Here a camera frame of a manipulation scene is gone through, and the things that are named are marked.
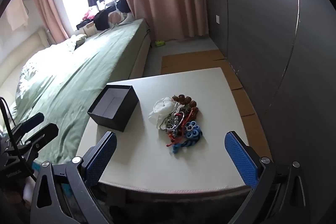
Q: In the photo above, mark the white wall socket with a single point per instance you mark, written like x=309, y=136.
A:
x=218, y=19

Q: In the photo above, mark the black bag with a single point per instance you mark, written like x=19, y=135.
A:
x=101, y=19

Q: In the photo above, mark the white butterfly hair clip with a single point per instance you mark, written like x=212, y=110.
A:
x=160, y=108

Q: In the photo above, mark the flat brown cardboard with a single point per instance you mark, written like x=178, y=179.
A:
x=199, y=60

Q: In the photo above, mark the beige padded headboard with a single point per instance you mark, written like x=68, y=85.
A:
x=18, y=56

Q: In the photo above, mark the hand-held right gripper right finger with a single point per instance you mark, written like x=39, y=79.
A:
x=240, y=158

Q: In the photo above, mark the pink cloth item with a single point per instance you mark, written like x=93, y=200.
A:
x=88, y=14

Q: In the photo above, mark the bed with green sheet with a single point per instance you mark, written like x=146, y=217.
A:
x=86, y=69

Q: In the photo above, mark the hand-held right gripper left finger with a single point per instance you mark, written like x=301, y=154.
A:
x=105, y=155

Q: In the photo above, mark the blue flower knot ornament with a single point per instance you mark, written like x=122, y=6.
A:
x=191, y=129

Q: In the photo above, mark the white patterned quilt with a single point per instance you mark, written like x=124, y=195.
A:
x=34, y=69

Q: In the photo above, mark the black jewelry box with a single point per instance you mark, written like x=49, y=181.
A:
x=115, y=108

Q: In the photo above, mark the white storage box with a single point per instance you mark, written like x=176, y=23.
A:
x=86, y=29

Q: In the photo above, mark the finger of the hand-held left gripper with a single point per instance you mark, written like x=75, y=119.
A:
x=43, y=134
x=29, y=123

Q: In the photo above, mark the small green packet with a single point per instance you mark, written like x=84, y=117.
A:
x=159, y=43

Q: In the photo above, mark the pale green pillow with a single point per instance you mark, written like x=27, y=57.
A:
x=80, y=39

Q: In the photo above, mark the grey wardrobe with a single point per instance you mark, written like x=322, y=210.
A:
x=262, y=29

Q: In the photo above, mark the narrow pink curtain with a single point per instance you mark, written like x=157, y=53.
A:
x=47, y=3

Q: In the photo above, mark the beige hanging garment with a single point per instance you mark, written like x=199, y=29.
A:
x=17, y=11

